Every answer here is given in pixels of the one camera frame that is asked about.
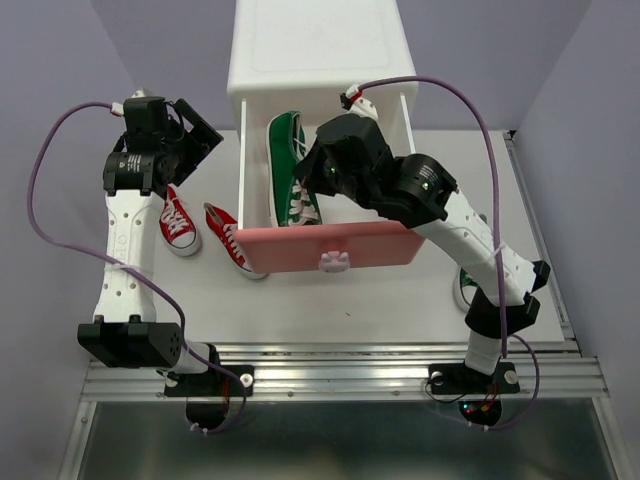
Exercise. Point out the red sneaker far left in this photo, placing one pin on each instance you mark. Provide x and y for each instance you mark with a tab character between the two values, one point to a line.
176	226

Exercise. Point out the green sneaker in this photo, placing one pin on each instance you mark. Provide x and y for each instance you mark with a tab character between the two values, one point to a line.
290	204
464	289

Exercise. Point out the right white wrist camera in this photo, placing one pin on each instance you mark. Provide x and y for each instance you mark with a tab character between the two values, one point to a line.
353	101

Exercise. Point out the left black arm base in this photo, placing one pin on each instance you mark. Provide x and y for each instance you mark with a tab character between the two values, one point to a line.
215	403

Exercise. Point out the red sneaker near cabinet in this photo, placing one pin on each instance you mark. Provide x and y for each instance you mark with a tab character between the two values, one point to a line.
224	226

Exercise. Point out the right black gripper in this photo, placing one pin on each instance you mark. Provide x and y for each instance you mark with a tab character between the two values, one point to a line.
306	167

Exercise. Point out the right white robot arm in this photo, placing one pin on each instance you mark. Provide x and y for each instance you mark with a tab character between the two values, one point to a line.
425	198

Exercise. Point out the white shoe cabinet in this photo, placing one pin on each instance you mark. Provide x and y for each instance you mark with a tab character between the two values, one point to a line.
300	55

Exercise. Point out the aluminium mounting rail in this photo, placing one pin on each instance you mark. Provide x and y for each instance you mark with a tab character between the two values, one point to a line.
296	372

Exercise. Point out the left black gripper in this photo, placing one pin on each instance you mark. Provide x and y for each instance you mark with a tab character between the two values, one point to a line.
209	137

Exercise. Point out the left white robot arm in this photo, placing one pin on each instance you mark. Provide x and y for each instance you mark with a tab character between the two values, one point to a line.
124	332

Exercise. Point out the pink drawer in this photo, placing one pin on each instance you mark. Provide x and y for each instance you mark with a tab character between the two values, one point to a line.
348	237

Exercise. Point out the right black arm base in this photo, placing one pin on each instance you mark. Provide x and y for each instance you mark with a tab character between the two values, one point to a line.
477	395

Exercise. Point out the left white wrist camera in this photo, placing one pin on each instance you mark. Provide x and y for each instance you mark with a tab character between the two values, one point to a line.
117	109

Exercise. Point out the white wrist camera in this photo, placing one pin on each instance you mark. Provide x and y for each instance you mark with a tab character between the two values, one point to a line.
117	109
353	101

